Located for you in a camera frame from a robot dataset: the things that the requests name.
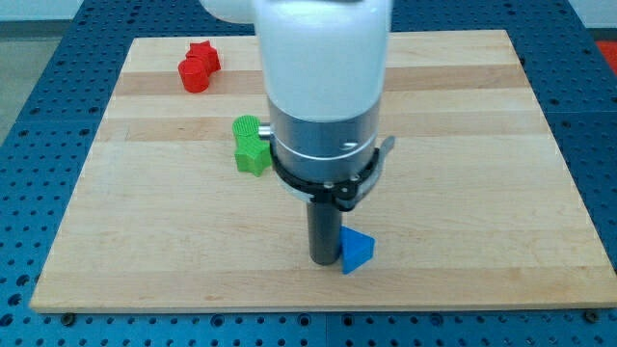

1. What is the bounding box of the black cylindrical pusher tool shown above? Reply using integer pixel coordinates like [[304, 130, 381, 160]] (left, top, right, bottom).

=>
[[307, 202, 342, 266]]

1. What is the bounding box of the red cylinder block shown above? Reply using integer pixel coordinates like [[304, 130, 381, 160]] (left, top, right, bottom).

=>
[[177, 58, 209, 93]]

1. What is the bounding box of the red star block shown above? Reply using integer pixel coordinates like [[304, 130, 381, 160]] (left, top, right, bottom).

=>
[[185, 40, 221, 75]]

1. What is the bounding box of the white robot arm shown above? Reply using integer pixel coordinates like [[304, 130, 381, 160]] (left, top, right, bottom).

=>
[[201, 0, 393, 212]]

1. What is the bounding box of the blue triangle block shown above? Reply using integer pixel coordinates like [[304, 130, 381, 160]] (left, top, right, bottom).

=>
[[340, 227, 376, 275]]

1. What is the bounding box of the green cylinder block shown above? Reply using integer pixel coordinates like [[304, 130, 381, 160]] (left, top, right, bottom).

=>
[[231, 115, 260, 148]]

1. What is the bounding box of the wooden board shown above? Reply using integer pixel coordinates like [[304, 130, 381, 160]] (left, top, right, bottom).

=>
[[30, 30, 616, 313]]

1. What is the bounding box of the green star block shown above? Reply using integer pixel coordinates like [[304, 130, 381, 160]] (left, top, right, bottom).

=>
[[234, 142, 272, 176]]

